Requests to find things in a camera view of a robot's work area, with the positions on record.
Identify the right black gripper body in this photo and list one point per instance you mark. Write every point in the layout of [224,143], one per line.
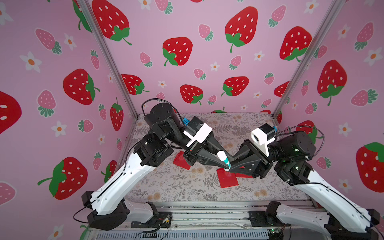
[262,163]

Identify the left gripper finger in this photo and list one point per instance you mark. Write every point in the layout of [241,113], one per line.
[215,161]
[215,147]

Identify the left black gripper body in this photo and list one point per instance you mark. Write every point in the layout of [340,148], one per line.
[193,151]

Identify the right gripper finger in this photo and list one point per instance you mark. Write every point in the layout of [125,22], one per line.
[240,155]
[240,170]

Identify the white green glue stick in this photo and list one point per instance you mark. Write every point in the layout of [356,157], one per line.
[224,158]

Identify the red envelope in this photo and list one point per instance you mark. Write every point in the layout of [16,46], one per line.
[180,161]
[243,176]
[227,179]

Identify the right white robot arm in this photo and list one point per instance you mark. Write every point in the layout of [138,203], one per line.
[289,156]

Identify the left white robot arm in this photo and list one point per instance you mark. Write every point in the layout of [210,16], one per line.
[109,208]

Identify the floral patterned table mat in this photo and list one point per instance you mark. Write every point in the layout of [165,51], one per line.
[171,183]

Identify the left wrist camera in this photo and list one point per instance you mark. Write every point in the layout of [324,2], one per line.
[200,136]

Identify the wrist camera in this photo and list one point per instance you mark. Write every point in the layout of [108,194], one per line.
[262,137]
[200,136]

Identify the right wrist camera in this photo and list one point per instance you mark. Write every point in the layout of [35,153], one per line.
[262,137]

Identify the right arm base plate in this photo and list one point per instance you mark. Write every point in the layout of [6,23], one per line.
[265,219]

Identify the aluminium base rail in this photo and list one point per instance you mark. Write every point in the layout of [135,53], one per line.
[229,220]

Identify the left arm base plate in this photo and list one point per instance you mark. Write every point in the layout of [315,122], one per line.
[160,219]

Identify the left aluminium frame post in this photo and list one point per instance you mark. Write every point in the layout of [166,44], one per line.
[90,18]

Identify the aluminium frame post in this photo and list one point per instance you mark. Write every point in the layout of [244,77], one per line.
[90,18]
[328,20]

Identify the right aluminium frame post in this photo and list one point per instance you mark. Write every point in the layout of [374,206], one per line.
[328,20]

